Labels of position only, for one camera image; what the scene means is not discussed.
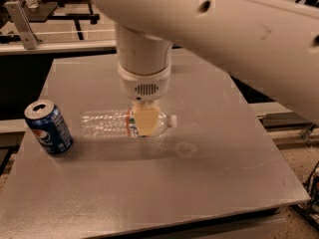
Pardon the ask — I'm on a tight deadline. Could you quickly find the blue pepsi can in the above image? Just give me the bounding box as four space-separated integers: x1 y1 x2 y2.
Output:
24 100 73 155

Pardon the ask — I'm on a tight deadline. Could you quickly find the clear plastic water bottle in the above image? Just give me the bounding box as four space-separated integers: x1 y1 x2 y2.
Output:
81 110 177 139

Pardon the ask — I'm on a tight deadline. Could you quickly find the left metal bracket post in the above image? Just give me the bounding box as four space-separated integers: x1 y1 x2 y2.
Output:
4 1 39 50

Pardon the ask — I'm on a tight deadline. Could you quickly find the dark background table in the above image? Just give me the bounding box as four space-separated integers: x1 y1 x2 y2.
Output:
23 0 100 40

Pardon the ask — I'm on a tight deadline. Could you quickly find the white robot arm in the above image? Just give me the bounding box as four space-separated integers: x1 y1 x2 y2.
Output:
92 0 319 123

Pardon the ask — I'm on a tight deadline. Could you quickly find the metal rail barrier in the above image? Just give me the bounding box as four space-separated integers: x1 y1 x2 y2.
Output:
0 40 117 56

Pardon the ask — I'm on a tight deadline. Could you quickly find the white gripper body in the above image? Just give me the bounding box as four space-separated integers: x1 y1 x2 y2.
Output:
118 65 171 102

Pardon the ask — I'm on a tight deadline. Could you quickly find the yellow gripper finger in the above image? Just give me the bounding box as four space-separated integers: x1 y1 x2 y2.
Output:
133 101 160 136

